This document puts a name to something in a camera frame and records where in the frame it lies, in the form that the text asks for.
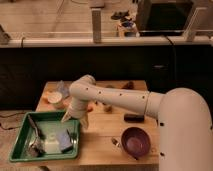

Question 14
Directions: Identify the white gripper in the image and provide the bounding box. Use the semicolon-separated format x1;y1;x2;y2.
61;98;89;129

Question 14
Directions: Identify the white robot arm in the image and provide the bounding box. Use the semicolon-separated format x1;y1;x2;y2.
62;75;213;171

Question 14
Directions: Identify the green plastic tray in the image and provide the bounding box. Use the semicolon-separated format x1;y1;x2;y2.
9;111;80;163

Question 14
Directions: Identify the metal utensil in tray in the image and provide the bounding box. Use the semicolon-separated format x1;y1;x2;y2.
28;116;45;157

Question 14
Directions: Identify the white cup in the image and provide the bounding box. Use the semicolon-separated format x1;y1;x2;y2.
47;92;63;109

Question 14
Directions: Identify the clear plastic bag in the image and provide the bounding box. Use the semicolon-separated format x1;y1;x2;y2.
56;81;69;98

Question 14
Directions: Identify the wooden cutting board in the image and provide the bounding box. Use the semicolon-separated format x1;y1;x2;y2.
15;80;161;167

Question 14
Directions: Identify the small metal utensil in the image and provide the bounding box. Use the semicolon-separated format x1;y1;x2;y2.
111;138;121;147

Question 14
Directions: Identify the black rectangular block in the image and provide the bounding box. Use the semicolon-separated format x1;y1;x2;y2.
124;114;145;123

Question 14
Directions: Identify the brown object at back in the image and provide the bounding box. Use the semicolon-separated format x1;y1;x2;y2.
123;81;134;90

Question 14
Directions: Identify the purple bowl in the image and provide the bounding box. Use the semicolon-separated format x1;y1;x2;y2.
121;127;151;159

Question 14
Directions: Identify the dark monitor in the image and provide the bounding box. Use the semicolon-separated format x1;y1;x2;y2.
136;0;193;35

